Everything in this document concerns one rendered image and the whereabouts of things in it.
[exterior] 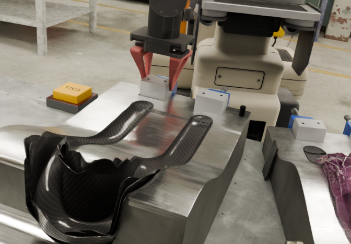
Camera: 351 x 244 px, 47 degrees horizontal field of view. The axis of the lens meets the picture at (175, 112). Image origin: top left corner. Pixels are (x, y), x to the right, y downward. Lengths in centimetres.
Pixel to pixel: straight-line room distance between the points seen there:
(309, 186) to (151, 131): 25
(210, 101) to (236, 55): 36
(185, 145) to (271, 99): 47
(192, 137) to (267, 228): 17
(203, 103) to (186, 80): 61
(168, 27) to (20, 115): 36
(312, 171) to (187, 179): 20
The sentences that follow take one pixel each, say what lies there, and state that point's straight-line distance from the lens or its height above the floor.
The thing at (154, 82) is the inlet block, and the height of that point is 92.
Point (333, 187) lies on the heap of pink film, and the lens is 56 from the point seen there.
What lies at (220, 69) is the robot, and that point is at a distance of 102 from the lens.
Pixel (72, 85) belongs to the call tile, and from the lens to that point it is 91.
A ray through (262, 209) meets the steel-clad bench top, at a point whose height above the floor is 80.
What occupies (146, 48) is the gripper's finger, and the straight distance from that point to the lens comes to 70.
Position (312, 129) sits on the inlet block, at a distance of 75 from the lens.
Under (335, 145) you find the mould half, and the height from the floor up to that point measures 86.
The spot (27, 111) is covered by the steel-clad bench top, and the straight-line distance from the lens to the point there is 88.
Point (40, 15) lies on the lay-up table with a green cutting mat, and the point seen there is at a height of 36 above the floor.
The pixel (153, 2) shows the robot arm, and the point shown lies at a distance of 61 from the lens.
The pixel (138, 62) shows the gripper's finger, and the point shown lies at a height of 95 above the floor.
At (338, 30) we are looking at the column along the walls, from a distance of 572.
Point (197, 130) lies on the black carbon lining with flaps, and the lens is 65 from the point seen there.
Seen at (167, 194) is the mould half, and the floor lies 93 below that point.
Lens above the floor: 118
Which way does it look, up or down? 25 degrees down
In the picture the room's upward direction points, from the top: 6 degrees clockwise
